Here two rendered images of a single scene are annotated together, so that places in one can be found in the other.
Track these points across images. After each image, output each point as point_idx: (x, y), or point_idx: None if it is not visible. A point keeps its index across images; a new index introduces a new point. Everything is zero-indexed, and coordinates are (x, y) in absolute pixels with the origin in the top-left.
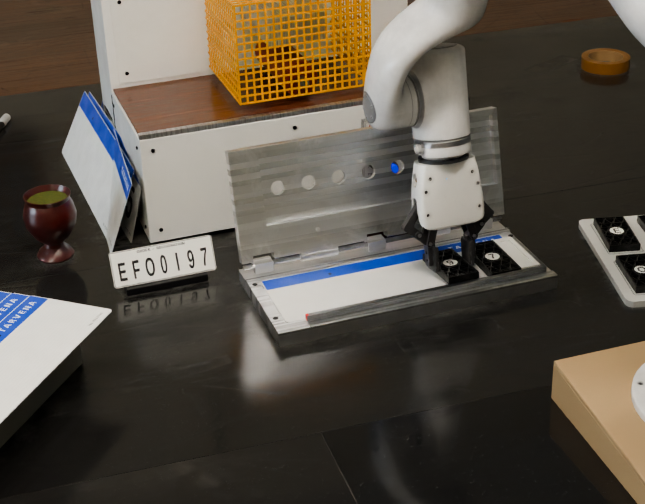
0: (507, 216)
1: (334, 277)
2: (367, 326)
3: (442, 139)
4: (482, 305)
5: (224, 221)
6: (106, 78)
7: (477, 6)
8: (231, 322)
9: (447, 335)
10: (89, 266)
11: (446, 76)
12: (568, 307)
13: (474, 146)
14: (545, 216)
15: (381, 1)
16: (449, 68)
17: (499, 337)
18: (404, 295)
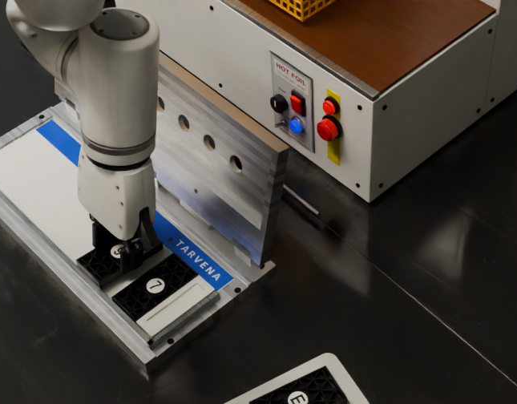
0: (321, 275)
1: (77, 168)
2: (5, 228)
3: (81, 128)
4: (83, 312)
5: (166, 47)
6: None
7: (26, 10)
8: None
9: (9, 300)
10: None
11: (83, 66)
12: (103, 397)
13: (256, 171)
14: (341, 314)
15: None
16: (86, 59)
17: (15, 347)
18: (40, 235)
